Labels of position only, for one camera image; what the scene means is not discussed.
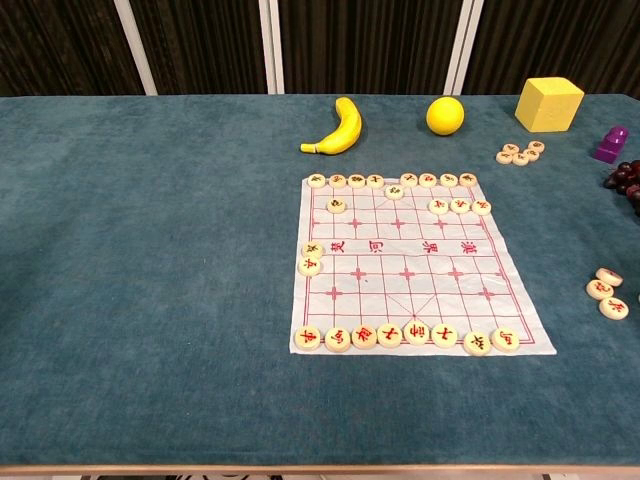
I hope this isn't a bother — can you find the yellow toy banana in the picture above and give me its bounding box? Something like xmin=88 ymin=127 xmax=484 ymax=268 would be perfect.
xmin=299 ymin=96 xmax=363 ymax=156

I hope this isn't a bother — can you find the yellow ball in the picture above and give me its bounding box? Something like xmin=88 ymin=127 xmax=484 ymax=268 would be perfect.
xmin=425 ymin=95 xmax=466 ymax=136

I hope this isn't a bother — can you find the yellow foam cube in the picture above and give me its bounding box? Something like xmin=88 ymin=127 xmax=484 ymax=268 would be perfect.
xmin=514 ymin=76 xmax=586 ymax=134

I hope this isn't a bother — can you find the dark red grape bunch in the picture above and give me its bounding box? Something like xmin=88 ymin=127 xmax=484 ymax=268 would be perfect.
xmin=602 ymin=159 xmax=640 ymax=217

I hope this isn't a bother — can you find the paper chinese chess board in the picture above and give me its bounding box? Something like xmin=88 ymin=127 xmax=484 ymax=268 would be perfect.
xmin=288 ymin=173 xmax=558 ymax=357

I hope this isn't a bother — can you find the dark slatted partition panel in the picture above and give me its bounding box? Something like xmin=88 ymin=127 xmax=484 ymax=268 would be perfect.
xmin=0 ymin=0 xmax=159 ymax=97
xmin=464 ymin=0 xmax=640 ymax=96
xmin=130 ymin=0 xmax=274 ymax=96
xmin=272 ymin=0 xmax=485 ymax=96

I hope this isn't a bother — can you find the teal tablecloth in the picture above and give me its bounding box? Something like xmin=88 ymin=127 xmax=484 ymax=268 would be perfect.
xmin=0 ymin=93 xmax=640 ymax=469

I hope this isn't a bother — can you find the purple toy block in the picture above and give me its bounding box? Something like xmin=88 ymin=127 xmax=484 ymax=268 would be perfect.
xmin=594 ymin=125 xmax=631 ymax=164

